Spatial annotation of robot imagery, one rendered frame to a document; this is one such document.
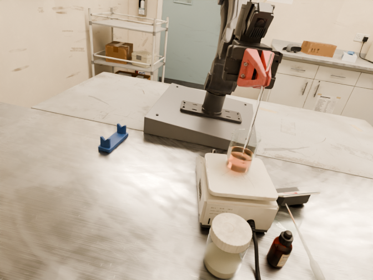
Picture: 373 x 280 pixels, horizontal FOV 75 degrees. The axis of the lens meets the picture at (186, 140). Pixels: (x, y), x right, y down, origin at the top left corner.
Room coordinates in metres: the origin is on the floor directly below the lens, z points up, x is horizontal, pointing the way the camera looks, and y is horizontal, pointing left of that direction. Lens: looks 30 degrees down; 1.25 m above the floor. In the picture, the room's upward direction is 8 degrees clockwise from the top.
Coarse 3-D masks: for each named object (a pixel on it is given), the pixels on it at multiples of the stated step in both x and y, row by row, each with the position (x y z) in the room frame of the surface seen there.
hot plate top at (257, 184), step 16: (208, 160) 0.40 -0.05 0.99; (224, 160) 0.41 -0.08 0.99; (256, 160) 0.42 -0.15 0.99; (208, 176) 0.35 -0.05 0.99; (224, 176) 0.36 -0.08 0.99; (240, 176) 0.36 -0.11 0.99; (256, 176) 0.37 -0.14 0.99; (224, 192) 0.31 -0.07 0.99; (240, 192) 0.32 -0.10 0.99; (256, 192) 0.32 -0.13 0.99; (272, 192) 0.33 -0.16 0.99
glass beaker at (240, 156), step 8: (240, 128) 0.41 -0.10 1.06; (232, 136) 0.38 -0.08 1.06; (240, 136) 0.41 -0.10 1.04; (256, 136) 0.40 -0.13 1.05; (232, 144) 0.38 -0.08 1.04; (240, 144) 0.37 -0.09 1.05; (248, 144) 0.36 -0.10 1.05; (256, 144) 0.37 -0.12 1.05; (232, 152) 0.37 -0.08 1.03; (240, 152) 0.37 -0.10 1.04; (248, 152) 0.37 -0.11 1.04; (232, 160) 0.37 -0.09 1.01; (240, 160) 0.37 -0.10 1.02; (248, 160) 0.37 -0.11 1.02; (232, 168) 0.37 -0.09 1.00; (240, 168) 0.36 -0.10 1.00; (248, 168) 0.37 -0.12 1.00
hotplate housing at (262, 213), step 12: (204, 168) 0.39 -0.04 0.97; (204, 180) 0.36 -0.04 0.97; (204, 192) 0.33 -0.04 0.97; (204, 204) 0.31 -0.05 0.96; (216, 204) 0.31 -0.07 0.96; (228, 204) 0.31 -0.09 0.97; (240, 204) 0.31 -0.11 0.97; (252, 204) 0.32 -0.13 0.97; (264, 204) 0.32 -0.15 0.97; (276, 204) 0.32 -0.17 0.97; (204, 216) 0.30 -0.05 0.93; (240, 216) 0.31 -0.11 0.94; (252, 216) 0.31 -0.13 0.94; (264, 216) 0.31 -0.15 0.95; (252, 228) 0.29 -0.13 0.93; (264, 228) 0.31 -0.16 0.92
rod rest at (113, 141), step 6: (120, 126) 0.59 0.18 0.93; (126, 126) 0.59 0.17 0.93; (120, 132) 0.58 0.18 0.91; (126, 132) 0.59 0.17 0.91; (102, 138) 0.51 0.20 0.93; (108, 138) 0.51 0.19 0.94; (114, 138) 0.55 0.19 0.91; (120, 138) 0.56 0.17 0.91; (102, 144) 0.51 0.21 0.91; (108, 144) 0.50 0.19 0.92; (114, 144) 0.52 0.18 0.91; (102, 150) 0.50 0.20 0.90; (108, 150) 0.50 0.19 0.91
